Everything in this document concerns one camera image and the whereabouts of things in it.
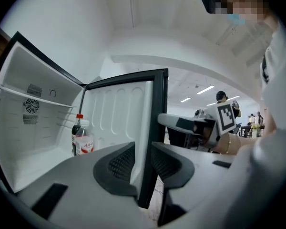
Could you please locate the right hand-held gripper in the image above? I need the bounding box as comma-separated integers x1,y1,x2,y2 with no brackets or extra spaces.
157,101,238,150

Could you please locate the blue face mask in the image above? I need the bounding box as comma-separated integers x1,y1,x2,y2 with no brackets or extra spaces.
227,13,246,25

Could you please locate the person's grey sweatshirt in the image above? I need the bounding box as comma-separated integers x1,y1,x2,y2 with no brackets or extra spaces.
233,20,286,229

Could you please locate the person's face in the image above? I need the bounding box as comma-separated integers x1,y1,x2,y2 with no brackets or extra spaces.
216,0,277,31

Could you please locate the dark cola bottle red cap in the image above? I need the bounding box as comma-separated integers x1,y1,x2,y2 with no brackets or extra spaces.
71,113,84,156

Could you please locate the person's right forearm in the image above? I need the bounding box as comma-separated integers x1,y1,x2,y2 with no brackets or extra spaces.
214,133,277,156

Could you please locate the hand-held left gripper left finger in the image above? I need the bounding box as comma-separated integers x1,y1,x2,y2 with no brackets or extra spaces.
16,141,155,229

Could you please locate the clear glass fridge shelf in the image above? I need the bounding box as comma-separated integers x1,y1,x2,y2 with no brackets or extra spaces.
0,86,74,109

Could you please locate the black mini fridge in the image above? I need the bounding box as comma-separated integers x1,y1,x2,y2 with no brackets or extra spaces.
0,31,87,195

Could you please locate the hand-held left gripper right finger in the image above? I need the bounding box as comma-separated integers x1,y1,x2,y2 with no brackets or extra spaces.
151,141,238,227

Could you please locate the white milk bottle pink label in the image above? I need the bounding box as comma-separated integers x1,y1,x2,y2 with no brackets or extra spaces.
75,119,95,156

